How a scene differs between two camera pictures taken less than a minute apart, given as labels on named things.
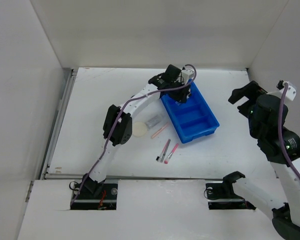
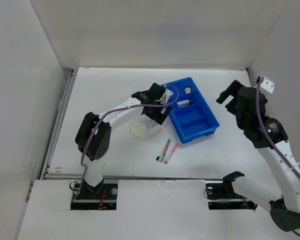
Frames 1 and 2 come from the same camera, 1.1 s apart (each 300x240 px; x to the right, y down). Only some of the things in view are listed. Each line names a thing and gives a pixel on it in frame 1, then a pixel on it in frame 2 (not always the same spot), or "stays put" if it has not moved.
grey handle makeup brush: x=160 y=158 stays put
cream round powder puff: x=140 y=129 stays put
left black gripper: x=181 y=95 -> x=159 y=117
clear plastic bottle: x=153 y=121 stays put
